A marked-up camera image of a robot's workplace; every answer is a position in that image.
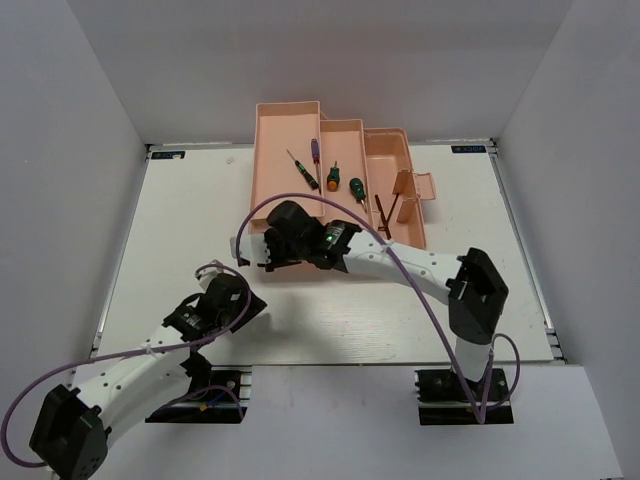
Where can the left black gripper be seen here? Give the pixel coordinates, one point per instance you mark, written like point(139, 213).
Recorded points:
point(255, 305)

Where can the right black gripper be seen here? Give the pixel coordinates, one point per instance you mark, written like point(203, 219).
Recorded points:
point(271, 261)

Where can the green orange screwdriver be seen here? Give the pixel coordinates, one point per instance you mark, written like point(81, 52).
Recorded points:
point(333, 178)

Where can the pink plastic toolbox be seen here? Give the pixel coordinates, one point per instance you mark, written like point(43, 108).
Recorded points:
point(380, 157)

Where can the green stubby screwdriver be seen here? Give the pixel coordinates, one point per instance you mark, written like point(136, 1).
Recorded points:
point(357, 189)

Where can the small brown hex key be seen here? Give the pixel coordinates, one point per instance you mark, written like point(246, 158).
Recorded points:
point(394, 203)

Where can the large brown hex key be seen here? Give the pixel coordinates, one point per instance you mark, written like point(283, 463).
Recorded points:
point(383, 223)

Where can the blue handled screwdriver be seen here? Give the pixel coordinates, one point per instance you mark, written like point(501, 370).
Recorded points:
point(315, 152)

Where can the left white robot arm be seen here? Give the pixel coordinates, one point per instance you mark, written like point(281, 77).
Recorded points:
point(76, 427)

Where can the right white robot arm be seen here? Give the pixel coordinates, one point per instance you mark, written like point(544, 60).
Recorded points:
point(469, 285)

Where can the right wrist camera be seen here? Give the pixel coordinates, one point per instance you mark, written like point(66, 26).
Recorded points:
point(288, 216)

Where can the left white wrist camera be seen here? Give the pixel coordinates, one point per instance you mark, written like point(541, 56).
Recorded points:
point(208, 272)

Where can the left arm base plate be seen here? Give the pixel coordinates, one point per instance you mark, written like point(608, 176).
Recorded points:
point(220, 395)

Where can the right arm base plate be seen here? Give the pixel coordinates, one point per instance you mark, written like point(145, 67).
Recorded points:
point(441, 400)

